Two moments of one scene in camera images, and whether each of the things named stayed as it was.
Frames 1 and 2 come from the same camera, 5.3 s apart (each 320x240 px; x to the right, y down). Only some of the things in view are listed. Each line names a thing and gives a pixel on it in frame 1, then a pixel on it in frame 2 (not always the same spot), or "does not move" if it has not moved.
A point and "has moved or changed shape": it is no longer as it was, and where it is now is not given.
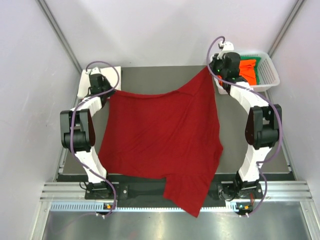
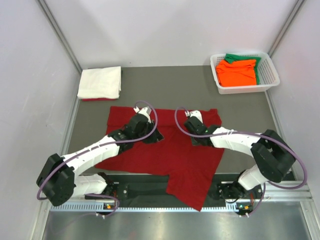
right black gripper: [215, 60] → [194, 142]
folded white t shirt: [109, 73] does not move
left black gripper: [105, 81] → [155, 137]
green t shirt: [257, 60] does not move
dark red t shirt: [174, 135] has moved or changed shape
